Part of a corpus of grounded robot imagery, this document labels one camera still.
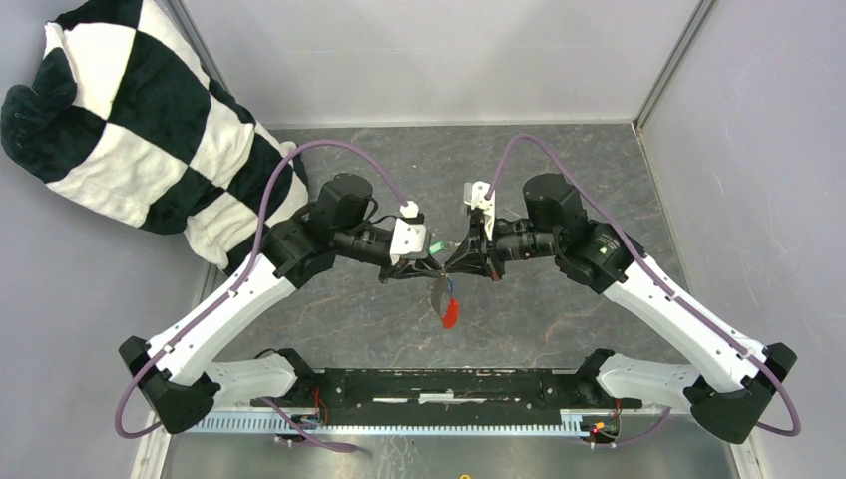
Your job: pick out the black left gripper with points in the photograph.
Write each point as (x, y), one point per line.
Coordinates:
(406, 266)

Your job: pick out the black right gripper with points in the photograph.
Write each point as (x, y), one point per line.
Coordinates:
(468, 259)

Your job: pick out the metal key holder red handle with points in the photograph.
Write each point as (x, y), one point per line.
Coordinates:
(445, 306)

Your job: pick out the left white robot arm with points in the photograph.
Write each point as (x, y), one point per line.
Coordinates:
(177, 372)

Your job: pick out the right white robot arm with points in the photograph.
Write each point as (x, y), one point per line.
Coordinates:
(726, 380)

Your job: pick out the keys with green tag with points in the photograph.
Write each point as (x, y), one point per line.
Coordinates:
(442, 247)

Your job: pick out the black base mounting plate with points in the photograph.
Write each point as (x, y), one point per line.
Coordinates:
(448, 397)

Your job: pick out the checkered black white plush cloth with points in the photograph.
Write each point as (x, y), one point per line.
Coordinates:
(123, 119)

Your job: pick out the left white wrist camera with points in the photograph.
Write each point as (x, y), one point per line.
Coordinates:
(410, 236)

